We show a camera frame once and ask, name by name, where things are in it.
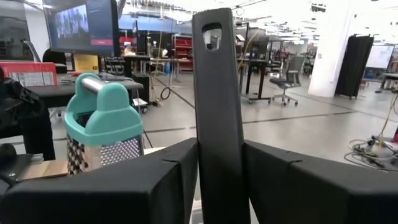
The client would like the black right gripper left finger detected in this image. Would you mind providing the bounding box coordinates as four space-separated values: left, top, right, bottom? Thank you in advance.
0 138 199 224

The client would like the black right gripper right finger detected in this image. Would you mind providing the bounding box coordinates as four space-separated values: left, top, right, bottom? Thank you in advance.
243 139 398 224

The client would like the long black spatula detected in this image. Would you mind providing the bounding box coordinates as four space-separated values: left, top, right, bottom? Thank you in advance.
192 7 251 224

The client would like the teal metal box grater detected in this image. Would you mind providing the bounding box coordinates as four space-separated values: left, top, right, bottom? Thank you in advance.
63 72 146 177

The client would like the white floor box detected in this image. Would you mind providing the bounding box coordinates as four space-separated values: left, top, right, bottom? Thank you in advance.
131 97 149 114

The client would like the dark desk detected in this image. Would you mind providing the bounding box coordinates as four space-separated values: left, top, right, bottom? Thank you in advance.
24 73 144 108

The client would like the grey office chair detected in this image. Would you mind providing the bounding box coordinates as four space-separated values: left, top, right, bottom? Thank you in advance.
269 55 306 107

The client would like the yellow sign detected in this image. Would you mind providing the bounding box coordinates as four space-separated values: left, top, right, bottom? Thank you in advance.
73 53 100 74

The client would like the black curtain partition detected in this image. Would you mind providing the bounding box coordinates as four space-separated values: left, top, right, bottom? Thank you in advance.
335 34 375 100

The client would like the red box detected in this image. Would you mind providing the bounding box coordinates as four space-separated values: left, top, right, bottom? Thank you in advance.
0 61 59 88

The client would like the black office chair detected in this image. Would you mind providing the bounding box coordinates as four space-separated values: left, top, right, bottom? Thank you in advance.
42 49 68 75

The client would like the white display board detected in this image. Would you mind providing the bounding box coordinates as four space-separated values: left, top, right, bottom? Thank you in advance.
365 44 396 70

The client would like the black standing desk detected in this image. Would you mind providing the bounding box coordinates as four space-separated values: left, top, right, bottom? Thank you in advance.
238 58 272 105

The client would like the large display monitor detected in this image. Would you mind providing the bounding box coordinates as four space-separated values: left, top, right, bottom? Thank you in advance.
42 0 121 57

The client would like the red shelf rack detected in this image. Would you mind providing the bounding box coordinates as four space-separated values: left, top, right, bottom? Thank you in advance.
172 33 194 73

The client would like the white floor cable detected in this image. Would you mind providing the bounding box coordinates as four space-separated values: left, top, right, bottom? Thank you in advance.
343 138 398 172

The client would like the yellow floor cable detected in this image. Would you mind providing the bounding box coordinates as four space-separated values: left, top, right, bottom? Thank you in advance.
376 93 398 146

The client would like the black cable loop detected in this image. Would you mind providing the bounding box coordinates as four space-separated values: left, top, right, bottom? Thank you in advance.
159 86 172 101

